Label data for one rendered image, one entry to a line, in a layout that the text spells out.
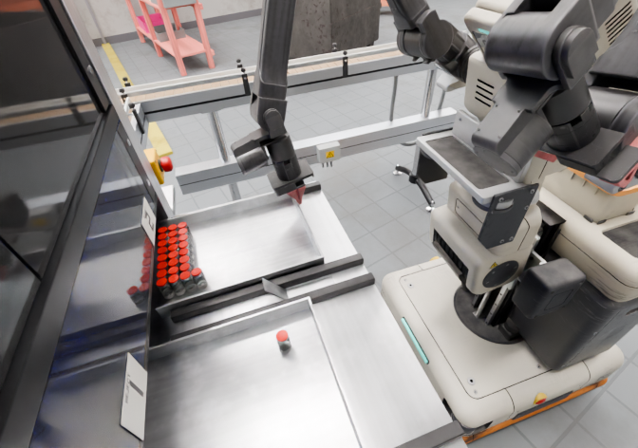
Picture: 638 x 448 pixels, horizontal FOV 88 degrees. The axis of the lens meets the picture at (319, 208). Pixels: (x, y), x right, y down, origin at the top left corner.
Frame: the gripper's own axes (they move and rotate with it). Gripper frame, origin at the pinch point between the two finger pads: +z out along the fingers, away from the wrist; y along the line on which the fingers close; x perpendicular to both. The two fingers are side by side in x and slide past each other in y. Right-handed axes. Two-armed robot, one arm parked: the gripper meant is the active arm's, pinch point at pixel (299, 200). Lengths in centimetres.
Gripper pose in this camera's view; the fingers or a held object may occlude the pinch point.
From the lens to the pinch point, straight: 84.7
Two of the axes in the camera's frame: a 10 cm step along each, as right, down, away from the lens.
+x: 3.4, 6.1, -7.1
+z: 2.1, 6.9, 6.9
